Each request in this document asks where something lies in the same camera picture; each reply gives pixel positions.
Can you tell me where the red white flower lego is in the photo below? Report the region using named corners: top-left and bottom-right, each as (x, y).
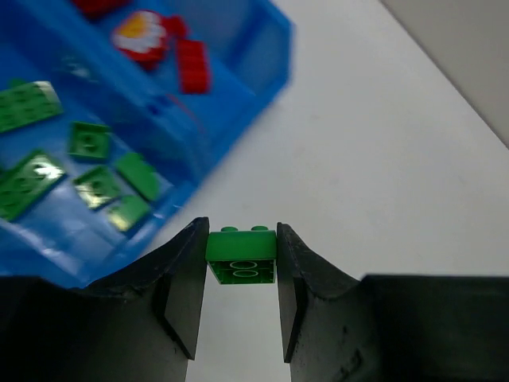
top-left (111, 10), bottom-right (188, 71)

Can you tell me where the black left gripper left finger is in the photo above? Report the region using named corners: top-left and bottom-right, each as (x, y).
top-left (1, 217), bottom-right (209, 381)

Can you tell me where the green curved lego piece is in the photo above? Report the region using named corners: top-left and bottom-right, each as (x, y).
top-left (115, 152), bottom-right (160, 201)

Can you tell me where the green square lego brick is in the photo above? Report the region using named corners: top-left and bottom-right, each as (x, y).
top-left (68, 121), bottom-right (111, 162)

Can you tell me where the long green lego plate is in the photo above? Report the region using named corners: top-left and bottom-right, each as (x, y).
top-left (1, 81), bottom-right (63, 133)

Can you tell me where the blue plastic divided bin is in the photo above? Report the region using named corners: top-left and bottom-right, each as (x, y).
top-left (1, 1), bottom-right (293, 287)

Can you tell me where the red square lego brick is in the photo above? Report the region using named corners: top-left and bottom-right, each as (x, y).
top-left (175, 39), bottom-right (212, 94)

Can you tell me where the green lego plate piece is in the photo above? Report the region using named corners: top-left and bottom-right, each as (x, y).
top-left (1, 150), bottom-right (66, 221)

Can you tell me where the tiny green lego strip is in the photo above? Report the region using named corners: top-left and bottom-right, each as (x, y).
top-left (107, 195), bottom-right (150, 232)

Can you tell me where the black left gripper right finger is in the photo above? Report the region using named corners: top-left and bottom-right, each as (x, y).
top-left (277, 224), bottom-right (508, 381)

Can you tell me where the small green lego brick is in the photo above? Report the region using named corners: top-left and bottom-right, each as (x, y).
top-left (205, 226), bottom-right (278, 285)

